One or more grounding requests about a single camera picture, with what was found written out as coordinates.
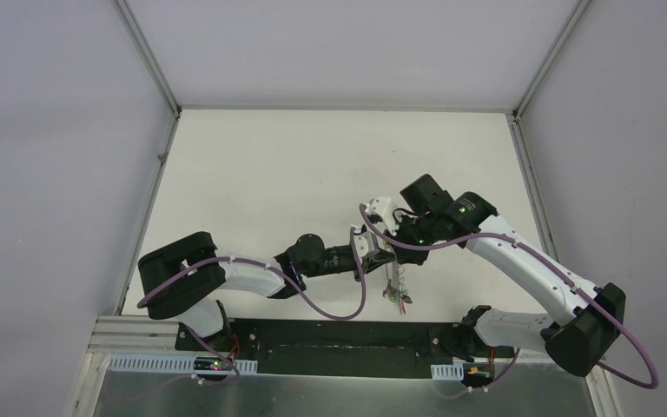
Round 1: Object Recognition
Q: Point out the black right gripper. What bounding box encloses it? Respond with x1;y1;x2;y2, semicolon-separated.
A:
382;212;439;266

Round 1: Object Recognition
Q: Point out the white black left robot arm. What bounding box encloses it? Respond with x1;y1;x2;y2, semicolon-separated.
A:
137;231;396;352

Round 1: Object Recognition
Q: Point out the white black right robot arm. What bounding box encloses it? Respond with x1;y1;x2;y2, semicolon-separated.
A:
366;174;627;377

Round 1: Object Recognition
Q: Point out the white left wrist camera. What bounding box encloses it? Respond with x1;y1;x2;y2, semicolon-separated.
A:
351;228;380;261

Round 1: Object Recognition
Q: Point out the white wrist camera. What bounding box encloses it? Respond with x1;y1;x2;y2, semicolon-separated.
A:
351;228;380;261
365;196;399;234

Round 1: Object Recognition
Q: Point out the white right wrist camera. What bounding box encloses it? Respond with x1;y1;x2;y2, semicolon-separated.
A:
365;196;399;234

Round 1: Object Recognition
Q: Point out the black robot base mount plate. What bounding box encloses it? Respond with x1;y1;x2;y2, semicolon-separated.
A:
175;319;514;379

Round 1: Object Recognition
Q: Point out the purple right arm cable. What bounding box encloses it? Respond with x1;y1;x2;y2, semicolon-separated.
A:
359;202;660;390

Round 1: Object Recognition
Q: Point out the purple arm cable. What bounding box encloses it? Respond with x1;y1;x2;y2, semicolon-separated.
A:
136;227;369;321
359;202;660;390

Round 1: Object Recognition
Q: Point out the aluminium frame rail right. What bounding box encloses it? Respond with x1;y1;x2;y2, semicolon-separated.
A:
505;0;594;259

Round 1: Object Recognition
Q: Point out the aluminium frame rail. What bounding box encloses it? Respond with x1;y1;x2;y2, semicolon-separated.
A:
111;1;181;315
505;0;594;259

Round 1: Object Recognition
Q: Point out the white slotted cable duct right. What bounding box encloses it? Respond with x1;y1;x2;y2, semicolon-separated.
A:
430;363;464;381

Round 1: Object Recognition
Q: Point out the white slotted cable duct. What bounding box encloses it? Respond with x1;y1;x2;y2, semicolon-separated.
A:
107;354;234;375
430;363;464;381

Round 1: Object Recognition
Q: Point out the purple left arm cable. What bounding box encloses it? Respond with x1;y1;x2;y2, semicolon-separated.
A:
136;227;369;321

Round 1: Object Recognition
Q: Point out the white slotted cable duct left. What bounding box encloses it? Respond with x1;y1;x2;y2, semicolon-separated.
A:
107;354;234;375

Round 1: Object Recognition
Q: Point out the aluminium frame rail left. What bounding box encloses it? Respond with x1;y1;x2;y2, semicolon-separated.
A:
111;1;181;315

